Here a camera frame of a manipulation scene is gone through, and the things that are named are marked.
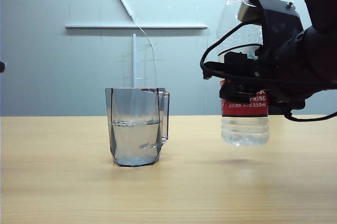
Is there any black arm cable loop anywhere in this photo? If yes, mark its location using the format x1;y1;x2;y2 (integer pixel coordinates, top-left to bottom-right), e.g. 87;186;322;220
283;109;337;123

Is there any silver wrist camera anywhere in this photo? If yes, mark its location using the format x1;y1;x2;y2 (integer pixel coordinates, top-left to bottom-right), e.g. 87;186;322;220
236;0;264;23

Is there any thin white vertical bar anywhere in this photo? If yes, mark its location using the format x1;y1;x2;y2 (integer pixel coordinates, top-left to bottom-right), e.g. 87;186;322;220
131;33;137;88

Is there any Nongfu Spring water bottle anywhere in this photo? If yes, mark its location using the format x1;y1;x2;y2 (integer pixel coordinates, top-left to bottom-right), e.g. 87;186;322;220
217;0;271;147

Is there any transparent grey plastic mug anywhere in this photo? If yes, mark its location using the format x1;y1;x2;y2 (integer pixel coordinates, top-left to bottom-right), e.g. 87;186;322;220
105;86;171;168

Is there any long white horizontal bar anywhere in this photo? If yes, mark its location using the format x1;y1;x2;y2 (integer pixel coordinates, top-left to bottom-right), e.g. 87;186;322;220
64;23;209;30

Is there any thin curved white wire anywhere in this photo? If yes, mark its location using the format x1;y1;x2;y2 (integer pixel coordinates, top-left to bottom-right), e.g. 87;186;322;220
134;17;158;88

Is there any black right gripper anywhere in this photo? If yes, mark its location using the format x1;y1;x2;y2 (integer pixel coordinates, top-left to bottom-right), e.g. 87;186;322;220
202;46;306;110

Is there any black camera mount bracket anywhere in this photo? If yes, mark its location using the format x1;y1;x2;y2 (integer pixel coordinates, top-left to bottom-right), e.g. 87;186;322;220
252;0;304;52

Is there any long black camera cable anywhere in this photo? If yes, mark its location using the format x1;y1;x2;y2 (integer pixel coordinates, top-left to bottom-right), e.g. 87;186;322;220
199;21;337;90

